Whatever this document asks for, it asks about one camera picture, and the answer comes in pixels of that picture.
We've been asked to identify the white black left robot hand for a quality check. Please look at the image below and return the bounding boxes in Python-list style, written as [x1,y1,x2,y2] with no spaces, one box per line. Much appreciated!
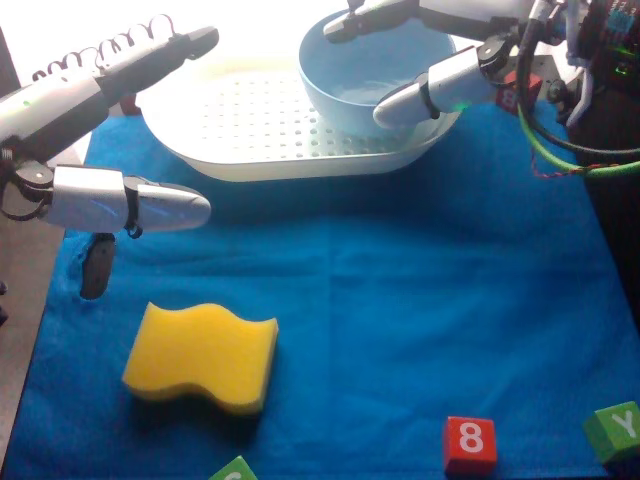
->
[0,14,221,239]

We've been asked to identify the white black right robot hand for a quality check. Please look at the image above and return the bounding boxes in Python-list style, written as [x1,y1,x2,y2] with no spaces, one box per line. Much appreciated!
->
[322,0,534,130]

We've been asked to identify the light blue bowl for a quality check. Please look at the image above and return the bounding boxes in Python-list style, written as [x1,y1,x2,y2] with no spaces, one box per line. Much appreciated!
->
[298,8,459,136]

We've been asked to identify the yellow sponge with green side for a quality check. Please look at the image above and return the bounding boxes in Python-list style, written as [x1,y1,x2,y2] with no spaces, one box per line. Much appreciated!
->
[122,301,280,416]

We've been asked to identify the red toy block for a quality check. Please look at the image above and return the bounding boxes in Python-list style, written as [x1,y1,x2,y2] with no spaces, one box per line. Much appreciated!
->
[497,71,544,115]

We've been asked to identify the white perforated oval tray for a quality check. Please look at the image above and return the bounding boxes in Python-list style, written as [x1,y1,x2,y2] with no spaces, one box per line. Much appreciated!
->
[137,54,461,182]

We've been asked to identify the blue table cloth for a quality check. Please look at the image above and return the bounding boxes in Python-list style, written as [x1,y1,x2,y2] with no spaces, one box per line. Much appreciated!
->
[0,99,639,480]

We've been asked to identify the green toy block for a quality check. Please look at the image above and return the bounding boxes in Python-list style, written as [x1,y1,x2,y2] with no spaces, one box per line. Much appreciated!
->
[208,454,259,480]

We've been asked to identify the red block with digit 8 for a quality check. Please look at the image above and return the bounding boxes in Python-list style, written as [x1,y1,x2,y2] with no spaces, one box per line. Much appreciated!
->
[443,415,499,477]

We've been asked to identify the green block with letter Y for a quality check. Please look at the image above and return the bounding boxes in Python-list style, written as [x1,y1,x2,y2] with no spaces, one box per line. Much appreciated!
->
[582,401,640,469]

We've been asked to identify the black cable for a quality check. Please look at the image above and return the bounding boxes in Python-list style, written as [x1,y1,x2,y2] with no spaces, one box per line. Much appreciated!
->
[514,19,640,156]

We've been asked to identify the green braided cable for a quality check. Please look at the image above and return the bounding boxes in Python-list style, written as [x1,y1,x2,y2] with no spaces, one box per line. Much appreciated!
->
[516,97,640,180]

